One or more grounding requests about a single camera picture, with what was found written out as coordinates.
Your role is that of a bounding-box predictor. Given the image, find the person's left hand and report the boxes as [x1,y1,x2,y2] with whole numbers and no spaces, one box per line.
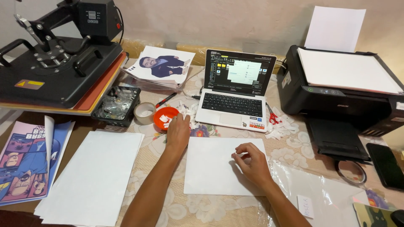
[166,112,191,151]

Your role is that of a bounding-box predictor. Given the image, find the person's right hand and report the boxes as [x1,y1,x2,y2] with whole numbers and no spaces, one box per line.
[231,143,273,187]

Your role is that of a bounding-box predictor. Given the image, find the small heap of paper scraps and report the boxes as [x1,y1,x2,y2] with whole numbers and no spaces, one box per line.
[176,101,203,130]

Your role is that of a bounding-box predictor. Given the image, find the orange bowl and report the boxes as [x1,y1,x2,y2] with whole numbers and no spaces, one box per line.
[153,107,180,131]

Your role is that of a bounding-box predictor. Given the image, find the red and black marker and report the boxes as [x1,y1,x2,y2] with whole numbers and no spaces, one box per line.
[155,92,177,109]

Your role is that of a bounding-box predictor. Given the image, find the beige tape roll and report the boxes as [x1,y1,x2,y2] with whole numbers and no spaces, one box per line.
[133,102,157,125]

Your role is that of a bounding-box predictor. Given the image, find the white laptop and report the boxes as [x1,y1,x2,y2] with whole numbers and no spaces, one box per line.
[195,49,277,133]

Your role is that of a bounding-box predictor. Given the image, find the stack of printed photo sheets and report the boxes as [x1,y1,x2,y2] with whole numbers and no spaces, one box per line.
[121,46,196,92]

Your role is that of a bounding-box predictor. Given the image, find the single white sheet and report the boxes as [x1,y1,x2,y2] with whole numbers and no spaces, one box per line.
[183,136,271,197]

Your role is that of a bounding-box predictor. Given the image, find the black crate of metal parts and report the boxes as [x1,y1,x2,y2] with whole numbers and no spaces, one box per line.
[91,86,141,128]

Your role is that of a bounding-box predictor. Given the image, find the floral lace tablecloth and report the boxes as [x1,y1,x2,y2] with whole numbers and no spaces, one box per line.
[114,58,404,227]

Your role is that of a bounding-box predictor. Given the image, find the large heap of paper scraps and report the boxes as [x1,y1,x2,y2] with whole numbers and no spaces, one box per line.
[265,106,300,140]

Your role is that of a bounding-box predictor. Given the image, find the fanned stack of white sheets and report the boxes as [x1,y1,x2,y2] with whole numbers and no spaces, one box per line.
[34,129,145,227]

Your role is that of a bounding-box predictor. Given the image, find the black heat press machine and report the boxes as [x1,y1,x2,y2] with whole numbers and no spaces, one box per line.
[0,0,128,116]

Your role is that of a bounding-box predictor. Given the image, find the black printer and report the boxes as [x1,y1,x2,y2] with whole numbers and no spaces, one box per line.
[277,45,404,161]

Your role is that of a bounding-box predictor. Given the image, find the white paper label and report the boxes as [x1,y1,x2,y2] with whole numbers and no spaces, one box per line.
[296,194,315,220]

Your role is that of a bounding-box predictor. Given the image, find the colourful cartoon printed sheets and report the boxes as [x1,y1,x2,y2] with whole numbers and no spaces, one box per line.
[0,115,76,207]

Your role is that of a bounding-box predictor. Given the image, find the clear plastic sleeve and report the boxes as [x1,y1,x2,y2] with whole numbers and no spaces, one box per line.
[268,160,370,227]

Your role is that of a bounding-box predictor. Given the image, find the flat white paper stack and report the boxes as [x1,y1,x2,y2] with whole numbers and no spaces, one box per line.
[297,47,404,95]

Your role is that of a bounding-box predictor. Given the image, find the upright white paper sheets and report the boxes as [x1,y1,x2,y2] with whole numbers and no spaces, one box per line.
[304,6,367,53]

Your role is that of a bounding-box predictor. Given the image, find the black phone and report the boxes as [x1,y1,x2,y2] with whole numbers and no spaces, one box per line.
[366,143,404,191]

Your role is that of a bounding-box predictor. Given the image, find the cat print mouse pad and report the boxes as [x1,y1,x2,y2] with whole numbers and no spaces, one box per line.
[352,202,400,227]

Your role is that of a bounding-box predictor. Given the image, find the black mouse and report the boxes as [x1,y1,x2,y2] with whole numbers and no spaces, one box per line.
[390,210,404,227]

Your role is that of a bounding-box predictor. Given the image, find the white cable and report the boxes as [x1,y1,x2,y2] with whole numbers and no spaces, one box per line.
[182,66,206,100]

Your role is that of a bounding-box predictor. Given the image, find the red-handled scissors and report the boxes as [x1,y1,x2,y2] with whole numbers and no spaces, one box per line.
[266,102,283,125]

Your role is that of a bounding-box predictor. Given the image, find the black power cable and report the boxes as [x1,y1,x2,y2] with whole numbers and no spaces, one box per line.
[115,5,125,45]

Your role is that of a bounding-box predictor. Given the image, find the clear tape ring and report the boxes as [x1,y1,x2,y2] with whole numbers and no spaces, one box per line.
[335,160,368,186]

